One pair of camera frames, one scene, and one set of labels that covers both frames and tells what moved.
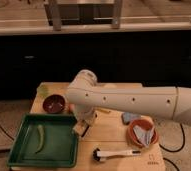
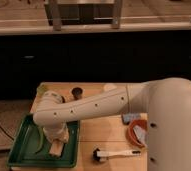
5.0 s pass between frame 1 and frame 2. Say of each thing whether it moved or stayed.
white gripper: moved
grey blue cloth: stayed
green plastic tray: stayed
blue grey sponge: stayed
